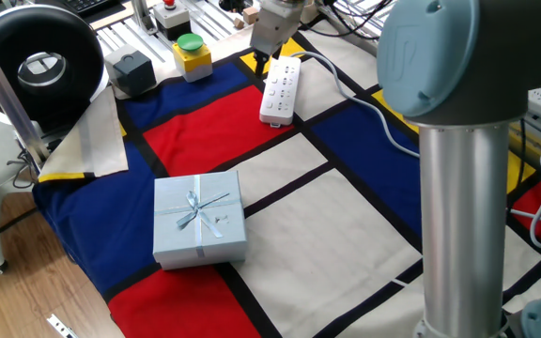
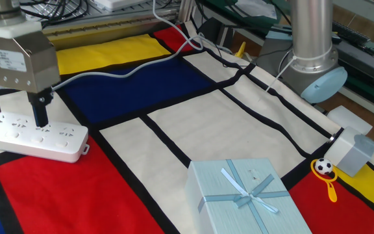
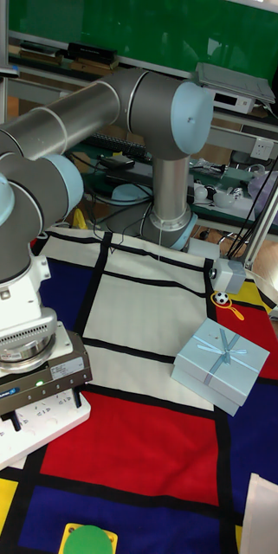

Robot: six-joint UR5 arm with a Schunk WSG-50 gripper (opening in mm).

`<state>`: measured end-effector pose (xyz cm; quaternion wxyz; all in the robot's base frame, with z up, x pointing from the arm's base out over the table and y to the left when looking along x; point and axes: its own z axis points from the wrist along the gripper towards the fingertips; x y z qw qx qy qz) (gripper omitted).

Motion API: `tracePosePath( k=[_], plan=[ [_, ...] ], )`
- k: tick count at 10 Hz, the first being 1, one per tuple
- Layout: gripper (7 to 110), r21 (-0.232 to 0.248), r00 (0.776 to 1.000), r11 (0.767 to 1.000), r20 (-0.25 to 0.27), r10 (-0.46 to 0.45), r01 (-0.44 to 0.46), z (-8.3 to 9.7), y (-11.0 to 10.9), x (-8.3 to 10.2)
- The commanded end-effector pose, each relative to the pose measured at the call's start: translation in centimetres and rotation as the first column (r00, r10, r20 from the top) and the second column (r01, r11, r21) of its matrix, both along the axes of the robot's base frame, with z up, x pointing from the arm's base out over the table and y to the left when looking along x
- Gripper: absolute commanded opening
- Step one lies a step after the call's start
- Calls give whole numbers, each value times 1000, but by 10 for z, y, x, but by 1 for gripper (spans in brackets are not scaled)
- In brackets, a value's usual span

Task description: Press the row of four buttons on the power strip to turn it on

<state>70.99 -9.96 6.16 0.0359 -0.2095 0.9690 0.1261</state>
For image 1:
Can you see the grey metal gripper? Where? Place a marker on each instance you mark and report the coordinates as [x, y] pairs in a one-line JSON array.
[[275, 30]]

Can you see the white four-socket power strip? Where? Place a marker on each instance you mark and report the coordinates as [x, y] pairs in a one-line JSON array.
[[277, 105]]

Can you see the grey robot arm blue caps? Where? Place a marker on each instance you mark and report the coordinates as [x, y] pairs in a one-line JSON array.
[[463, 211]]

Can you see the small wooden cube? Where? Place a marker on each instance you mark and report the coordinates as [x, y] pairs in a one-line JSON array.
[[239, 23]]

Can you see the large wooden cube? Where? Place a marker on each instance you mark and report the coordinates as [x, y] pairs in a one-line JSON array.
[[251, 15]]

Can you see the green button yellow box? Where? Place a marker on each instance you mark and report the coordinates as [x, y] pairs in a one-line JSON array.
[[191, 58]]

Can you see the colour block tablecloth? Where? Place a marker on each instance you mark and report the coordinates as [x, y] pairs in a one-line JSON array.
[[214, 127]]

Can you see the red button grey box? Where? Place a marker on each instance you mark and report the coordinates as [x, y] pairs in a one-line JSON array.
[[173, 19]]

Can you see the dark grey button box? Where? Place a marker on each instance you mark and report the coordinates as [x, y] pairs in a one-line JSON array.
[[132, 72]]

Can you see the light blue ribboned gift box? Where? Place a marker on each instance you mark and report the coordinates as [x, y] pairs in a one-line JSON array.
[[200, 220]]

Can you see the black keyboard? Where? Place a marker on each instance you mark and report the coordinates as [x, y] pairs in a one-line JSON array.
[[87, 4]]

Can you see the short aluminium bracket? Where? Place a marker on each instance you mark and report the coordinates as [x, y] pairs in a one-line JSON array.
[[143, 19]]

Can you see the aluminium profile post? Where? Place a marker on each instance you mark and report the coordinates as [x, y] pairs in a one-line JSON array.
[[7, 98]]

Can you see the small metal floor bracket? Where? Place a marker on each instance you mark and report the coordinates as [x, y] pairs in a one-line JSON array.
[[59, 326]]

